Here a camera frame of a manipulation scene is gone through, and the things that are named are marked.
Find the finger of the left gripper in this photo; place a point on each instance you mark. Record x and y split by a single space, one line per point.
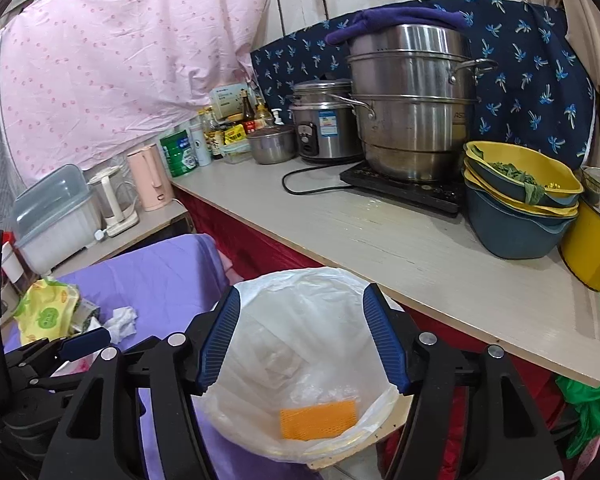
84 344

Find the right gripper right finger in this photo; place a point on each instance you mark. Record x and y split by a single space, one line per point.
503 434

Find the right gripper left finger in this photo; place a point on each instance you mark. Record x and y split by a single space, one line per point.
99 435

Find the yellow green snack bag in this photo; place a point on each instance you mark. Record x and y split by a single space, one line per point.
45 310

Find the white tissue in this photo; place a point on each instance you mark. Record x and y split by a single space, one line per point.
121 325

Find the white lined trash bin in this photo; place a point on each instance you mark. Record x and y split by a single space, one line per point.
301 340

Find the white plastic cup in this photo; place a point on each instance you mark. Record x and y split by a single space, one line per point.
11 264

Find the dish box with blue lid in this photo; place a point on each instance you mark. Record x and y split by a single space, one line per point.
55 218

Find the white glass kettle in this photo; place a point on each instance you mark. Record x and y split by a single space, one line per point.
116 198

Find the pink electric kettle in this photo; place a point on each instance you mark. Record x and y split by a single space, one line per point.
151 182

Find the yellow electric pot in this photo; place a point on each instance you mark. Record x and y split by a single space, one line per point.
580 247

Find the green tin can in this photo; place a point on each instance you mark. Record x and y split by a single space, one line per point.
179 155

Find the white thermos bottle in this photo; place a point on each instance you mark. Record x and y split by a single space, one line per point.
200 145

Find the stacked teal yellow basins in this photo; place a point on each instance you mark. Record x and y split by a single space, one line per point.
520 202

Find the soy sauce bottle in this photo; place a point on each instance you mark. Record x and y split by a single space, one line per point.
212 132

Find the black induction cooker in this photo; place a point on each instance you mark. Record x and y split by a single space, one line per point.
442 197

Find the small steel pot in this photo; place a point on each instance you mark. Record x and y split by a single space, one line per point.
273 145

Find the pink dotted curtain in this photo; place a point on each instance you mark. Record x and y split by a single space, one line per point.
84 80

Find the white tea box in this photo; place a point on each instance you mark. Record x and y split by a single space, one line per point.
227 100

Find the steel rice cooker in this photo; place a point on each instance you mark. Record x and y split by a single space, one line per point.
326 125

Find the navy floral cloth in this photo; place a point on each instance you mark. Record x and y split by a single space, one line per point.
539 96

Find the large stacked steel steamer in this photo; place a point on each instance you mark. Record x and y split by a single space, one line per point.
414 94

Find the purple cloth on steamer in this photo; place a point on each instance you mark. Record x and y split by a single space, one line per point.
369 21

